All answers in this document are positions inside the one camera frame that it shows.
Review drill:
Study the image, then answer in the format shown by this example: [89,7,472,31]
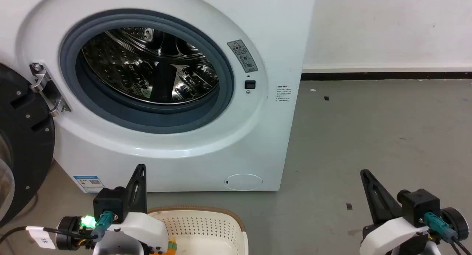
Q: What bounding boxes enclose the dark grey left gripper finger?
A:
[133,164,147,213]
[125,173,137,216]

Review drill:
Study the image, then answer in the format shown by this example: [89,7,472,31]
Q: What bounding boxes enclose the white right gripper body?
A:
[359,216,433,255]

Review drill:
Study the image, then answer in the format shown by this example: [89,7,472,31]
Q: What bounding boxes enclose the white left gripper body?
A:
[92,210,171,255]

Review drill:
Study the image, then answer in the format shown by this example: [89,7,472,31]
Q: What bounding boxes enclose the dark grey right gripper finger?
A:
[368,173,403,222]
[360,169,385,225]

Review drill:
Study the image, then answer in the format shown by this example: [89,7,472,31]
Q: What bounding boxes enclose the black washing machine door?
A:
[0,63,56,226]

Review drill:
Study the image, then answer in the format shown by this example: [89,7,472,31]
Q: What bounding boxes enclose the stainless steel washing machine drum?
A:
[81,27,220,105]

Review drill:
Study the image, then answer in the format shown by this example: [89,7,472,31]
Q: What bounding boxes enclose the silver metal door hinge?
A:
[29,63,71,118]

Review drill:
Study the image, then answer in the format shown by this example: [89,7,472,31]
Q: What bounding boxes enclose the blue energy label sticker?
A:
[73,175,105,194]

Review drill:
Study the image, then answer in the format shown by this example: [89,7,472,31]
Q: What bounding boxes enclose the cream perforated laundry basket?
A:
[147,206,249,255]

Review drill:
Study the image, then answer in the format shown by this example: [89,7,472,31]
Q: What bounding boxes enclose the grey rubber door gasket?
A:
[60,9,235,135]

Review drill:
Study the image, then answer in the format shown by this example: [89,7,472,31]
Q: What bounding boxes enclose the oval white filter cover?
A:
[224,173,263,191]

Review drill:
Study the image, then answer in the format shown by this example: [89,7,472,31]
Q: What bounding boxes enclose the white front-load washing machine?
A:
[0,0,316,193]

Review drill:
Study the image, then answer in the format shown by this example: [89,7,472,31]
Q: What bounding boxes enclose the small printed text sticker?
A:
[276,85,292,102]

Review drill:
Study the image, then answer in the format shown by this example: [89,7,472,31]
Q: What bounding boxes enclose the grey warning sticker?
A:
[227,39,258,73]

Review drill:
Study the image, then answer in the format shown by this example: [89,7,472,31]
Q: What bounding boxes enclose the teal plug left camera cable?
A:
[92,210,114,241]

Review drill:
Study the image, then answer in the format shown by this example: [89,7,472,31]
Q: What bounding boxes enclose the teal plug camera cable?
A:
[423,212,472,255]
[92,210,114,241]

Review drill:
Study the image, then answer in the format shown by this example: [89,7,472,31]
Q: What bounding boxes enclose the teal plug right camera cable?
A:
[423,212,472,255]

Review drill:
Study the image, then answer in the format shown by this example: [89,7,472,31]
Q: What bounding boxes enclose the black cable with white tag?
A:
[0,226,97,250]

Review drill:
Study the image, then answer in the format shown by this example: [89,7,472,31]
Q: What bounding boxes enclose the black wall baseboard strip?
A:
[301,71,472,81]

